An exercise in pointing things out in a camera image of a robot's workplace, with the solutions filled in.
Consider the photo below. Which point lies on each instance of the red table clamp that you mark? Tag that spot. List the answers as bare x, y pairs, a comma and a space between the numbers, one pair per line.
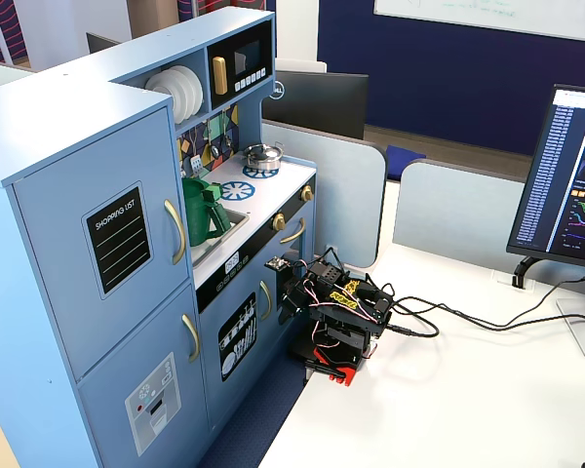
343, 373

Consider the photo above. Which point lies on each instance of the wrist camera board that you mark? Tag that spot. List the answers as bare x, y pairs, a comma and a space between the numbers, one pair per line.
277, 263

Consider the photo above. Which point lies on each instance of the blue toy kitchen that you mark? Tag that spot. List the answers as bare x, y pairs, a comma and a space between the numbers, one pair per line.
63, 205

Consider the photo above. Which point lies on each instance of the gold stove knob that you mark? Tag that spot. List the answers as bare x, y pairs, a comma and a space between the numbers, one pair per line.
306, 193
278, 222

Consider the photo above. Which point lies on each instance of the black toy microwave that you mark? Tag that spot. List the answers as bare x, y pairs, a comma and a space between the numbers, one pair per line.
246, 53

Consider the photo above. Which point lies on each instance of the white plate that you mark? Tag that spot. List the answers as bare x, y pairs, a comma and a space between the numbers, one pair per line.
180, 100
200, 95
190, 105
158, 84

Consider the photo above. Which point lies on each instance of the black Dell monitor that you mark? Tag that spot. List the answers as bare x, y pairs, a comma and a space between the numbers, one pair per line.
322, 105

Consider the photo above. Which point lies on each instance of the silver monitor base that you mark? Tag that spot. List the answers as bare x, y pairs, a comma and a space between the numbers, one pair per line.
582, 326

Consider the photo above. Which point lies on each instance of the small metal grater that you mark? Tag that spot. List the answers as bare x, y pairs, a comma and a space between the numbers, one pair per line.
194, 164

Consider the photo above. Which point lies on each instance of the steel pot lid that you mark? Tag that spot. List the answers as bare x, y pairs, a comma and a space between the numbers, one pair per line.
262, 152

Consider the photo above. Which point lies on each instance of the purple wavy patterned panel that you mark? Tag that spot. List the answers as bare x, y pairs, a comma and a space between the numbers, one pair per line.
214, 7
2, 29

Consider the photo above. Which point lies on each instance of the colourful patterned backsplash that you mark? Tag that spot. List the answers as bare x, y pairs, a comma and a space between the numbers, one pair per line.
234, 124

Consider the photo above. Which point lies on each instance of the grey desk divider panel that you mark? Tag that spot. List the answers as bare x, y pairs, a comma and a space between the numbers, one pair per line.
453, 209
346, 195

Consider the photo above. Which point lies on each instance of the steel toy sink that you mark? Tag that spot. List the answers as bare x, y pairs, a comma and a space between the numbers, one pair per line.
234, 224

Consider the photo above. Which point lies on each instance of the black shopping list board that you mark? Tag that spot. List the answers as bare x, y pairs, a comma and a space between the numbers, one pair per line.
119, 239

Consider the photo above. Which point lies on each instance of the steel pot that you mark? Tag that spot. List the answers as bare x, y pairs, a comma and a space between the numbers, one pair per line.
263, 163

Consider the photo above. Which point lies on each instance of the monitor with lit screen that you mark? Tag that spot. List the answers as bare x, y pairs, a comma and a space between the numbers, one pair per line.
565, 175

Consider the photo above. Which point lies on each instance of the whiteboard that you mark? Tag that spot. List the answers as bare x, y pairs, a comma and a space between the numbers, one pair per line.
492, 14

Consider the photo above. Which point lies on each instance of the small metal hanging utensil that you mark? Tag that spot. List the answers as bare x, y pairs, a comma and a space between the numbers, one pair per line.
227, 140

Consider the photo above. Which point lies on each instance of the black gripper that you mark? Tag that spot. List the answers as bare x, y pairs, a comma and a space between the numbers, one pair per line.
291, 295

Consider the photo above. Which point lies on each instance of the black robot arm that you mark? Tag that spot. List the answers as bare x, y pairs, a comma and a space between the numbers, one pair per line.
332, 279

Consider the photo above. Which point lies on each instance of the green round plate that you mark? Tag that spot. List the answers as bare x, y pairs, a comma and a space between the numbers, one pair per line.
195, 183

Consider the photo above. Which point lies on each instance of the green recipient jug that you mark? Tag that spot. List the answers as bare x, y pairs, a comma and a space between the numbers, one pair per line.
197, 219

